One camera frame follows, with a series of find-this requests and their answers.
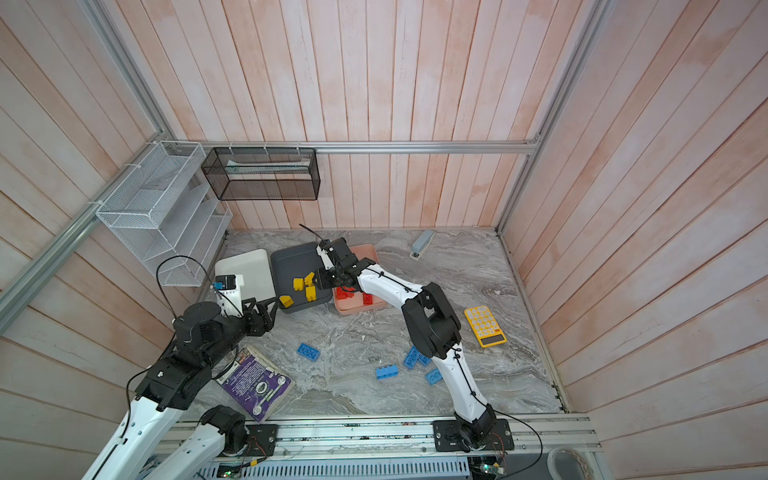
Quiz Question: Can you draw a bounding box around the aluminium rail frame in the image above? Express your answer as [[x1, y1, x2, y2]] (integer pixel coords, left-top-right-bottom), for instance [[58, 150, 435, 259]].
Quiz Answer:
[[246, 414, 603, 462]]

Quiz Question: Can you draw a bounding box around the black mesh wall basket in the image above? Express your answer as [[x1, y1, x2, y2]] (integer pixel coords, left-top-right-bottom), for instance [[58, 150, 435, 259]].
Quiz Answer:
[[202, 146, 321, 201]]

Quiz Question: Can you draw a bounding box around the white plastic tray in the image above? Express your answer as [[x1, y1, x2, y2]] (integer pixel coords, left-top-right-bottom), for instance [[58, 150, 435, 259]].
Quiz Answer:
[[215, 249, 275, 301]]

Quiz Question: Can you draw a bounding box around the white wire mesh shelf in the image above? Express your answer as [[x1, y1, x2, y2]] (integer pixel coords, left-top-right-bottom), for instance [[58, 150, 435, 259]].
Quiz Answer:
[[97, 141, 232, 287]]

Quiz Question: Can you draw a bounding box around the pink plastic tray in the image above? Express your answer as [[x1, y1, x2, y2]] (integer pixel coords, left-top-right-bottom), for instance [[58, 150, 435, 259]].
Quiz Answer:
[[333, 244, 388, 316]]

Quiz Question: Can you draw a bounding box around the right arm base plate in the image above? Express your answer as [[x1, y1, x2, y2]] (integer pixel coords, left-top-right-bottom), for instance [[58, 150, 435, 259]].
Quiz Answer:
[[432, 419, 515, 453]]

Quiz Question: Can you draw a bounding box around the dark grey plastic tray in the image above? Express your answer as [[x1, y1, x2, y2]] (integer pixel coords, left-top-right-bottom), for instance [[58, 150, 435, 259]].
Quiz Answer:
[[270, 242, 332, 314]]

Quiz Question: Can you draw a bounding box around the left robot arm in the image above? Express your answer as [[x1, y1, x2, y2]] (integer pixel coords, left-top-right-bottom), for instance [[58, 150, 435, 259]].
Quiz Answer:
[[84, 277, 279, 479]]

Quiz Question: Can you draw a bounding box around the yellow calculator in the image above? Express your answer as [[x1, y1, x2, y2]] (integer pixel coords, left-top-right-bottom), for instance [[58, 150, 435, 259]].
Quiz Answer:
[[464, 305, 507, 348]]

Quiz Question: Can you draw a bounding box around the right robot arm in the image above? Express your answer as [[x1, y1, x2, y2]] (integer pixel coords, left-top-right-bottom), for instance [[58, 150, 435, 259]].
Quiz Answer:
[[316, 238, 497, 451]]

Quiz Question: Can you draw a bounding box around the light blue lego brick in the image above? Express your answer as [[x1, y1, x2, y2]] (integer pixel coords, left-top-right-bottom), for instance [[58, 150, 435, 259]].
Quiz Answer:
[[375, 365, 399, 380], [425, 368, 443, 385]]

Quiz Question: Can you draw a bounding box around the purple book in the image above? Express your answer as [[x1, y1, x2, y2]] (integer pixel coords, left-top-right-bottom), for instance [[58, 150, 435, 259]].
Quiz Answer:
[[215, 346, 294, 423]]

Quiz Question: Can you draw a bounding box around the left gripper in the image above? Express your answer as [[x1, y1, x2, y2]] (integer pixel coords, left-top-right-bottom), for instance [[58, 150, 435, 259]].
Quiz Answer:
[[203, 296, 281, 368]]

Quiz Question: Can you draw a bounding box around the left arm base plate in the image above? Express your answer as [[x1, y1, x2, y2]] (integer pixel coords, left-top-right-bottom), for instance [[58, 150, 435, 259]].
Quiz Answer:
[[222, 424, 278, 457]]

